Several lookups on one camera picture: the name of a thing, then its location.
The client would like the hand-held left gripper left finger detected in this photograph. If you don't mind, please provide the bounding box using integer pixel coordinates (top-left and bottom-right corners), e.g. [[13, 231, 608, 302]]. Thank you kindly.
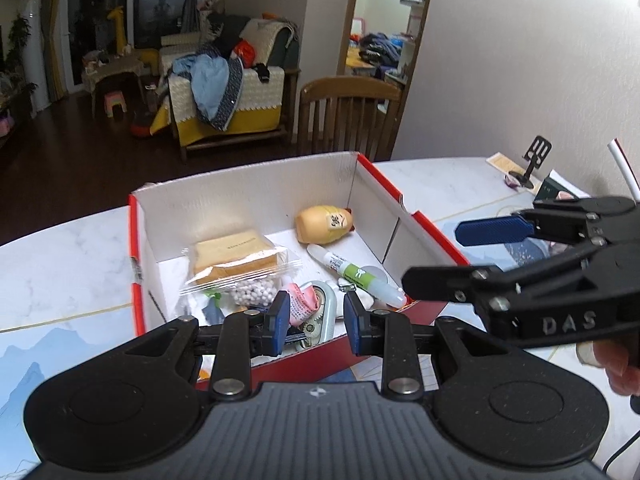
[[125, 291, 292, 401]]

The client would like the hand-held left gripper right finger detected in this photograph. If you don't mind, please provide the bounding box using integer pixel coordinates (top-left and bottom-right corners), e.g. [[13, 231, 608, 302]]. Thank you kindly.
[[344, 291, 508, 401]]

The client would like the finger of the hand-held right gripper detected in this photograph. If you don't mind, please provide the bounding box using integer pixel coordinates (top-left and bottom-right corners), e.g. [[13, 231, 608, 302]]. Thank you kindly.
[[402, 266, 511, 311], [455, 195, 637, 247]]

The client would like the small pink packet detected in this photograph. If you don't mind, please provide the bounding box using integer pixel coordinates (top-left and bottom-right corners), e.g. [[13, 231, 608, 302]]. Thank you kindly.
[[287, 282, 322, 327]]

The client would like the mint green tape dispenser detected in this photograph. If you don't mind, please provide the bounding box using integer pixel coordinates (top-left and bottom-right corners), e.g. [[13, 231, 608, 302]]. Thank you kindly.
[[299, 281, 342, 350]]

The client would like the cotton swab packet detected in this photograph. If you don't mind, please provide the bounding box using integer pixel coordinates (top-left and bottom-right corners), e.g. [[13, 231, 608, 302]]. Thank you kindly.
[[231, 279, 277, 307]]

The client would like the white tube green label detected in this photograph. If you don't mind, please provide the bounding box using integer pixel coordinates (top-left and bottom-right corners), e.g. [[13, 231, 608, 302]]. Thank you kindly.
[[306, 243, 408, 309]]

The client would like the bread slice packet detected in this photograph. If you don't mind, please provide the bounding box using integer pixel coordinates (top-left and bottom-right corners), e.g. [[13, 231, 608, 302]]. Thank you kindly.
[[179, 229, 303, 297]]

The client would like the yellow spotted plush toy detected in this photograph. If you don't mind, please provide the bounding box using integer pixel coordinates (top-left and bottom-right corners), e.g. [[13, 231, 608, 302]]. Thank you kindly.
[[294, 203, 357, 245]]

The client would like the red cardboard box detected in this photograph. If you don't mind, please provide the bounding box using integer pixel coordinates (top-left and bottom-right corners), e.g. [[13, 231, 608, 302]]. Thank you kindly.
[[127, 151, 472, 385]]

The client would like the person's right hand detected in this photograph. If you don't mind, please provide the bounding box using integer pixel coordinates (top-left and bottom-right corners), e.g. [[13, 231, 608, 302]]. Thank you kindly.
[[577, 335, 640, 396]]

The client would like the dark green box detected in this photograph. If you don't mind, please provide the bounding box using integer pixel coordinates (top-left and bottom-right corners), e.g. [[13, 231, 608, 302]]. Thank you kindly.
[[537, 170, 592, 206]]

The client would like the yellow card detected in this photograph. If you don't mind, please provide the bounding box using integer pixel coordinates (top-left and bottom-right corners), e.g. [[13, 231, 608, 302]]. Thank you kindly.
[[486, 152, 522, 177]]

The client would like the black phone stand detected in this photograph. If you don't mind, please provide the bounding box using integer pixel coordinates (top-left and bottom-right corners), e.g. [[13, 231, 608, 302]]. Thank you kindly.
[[509, 135, 554, 190]]

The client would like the wooden chair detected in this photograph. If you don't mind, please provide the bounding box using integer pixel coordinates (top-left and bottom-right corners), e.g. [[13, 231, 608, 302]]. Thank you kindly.
[[298, 76, 404, 162]]

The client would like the cream yellow sofa cover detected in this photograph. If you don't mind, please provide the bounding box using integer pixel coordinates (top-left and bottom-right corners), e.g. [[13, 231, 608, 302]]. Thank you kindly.
[[150, 66, 287, 147]]

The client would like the red object on floor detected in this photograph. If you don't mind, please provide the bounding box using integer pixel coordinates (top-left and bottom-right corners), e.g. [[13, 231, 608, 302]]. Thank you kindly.
[[130, 109, 157, 139]]

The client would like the heap of clothes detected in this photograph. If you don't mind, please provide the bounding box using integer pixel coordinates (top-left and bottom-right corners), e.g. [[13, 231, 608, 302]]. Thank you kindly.
[[171, 42, 246, 132]]

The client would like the pink stool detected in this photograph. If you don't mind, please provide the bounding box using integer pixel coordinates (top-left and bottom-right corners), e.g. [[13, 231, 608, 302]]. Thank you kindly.
[[103, 90, 126, 119]]

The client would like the dark sofa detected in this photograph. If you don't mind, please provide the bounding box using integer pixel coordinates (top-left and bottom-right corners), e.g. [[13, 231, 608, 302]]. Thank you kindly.
[[159, 14, 302, 161]]

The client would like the low coffee table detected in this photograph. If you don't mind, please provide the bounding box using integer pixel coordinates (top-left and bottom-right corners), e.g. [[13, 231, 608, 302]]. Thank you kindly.
[[81, 55, 147, 117]]

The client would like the yellow giraffe toy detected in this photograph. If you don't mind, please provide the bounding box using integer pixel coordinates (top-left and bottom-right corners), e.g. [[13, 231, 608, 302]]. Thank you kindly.
[[106, 5, 126, 54]]

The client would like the white tower air conditioner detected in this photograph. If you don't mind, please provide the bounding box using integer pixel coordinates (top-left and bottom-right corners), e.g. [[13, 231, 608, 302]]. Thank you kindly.
[[22, 0, 52, 111]]

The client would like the potted plant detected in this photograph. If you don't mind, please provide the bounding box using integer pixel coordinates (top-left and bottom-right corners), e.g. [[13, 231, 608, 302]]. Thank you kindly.
[[4, 12, 32, 78]]

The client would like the black cable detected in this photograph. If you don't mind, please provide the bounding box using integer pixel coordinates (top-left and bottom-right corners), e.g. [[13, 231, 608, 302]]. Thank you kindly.
[[601, 395, 640, 477]]

